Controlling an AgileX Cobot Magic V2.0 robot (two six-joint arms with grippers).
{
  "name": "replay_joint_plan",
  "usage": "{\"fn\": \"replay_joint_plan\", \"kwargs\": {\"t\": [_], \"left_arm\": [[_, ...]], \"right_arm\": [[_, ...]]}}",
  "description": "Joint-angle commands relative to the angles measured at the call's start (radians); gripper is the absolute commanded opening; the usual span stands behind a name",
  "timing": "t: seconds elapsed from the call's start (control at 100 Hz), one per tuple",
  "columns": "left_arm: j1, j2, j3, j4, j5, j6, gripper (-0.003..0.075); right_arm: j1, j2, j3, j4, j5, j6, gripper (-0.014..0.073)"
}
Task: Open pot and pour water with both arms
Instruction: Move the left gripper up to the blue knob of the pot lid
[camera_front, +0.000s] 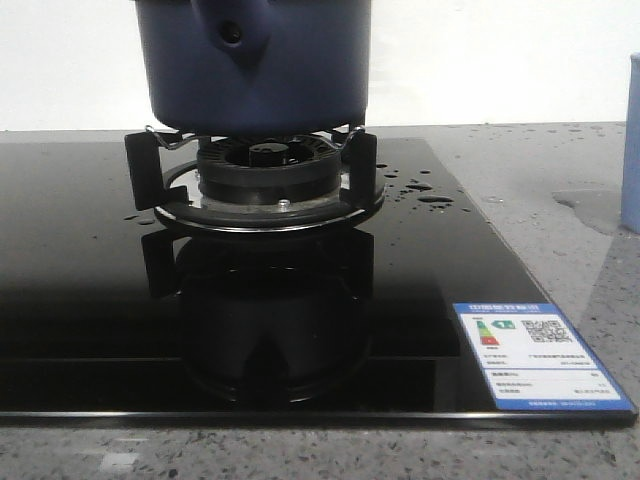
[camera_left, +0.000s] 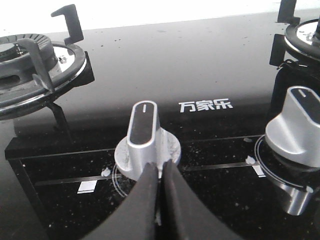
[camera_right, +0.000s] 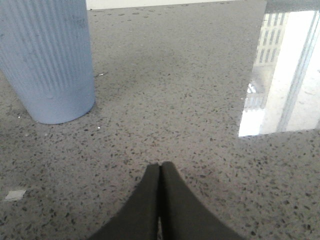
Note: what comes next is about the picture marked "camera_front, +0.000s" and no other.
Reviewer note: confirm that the light blue plastic cup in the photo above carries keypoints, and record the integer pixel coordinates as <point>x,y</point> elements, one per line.
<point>630,185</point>

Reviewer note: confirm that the black pot support grate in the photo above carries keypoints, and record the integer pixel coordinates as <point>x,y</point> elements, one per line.
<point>175,197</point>

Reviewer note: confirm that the dark blue cooking pot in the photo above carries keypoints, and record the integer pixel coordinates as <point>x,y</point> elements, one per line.
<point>256,67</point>

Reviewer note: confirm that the black gas burner head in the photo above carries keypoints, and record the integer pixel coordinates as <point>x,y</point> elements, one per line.
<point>262,171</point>

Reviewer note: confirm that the black glass gas stove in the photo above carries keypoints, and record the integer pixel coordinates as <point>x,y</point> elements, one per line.
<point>108,317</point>

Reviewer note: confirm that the blue energy label sticker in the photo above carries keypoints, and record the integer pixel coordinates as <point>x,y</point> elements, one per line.
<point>533,360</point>

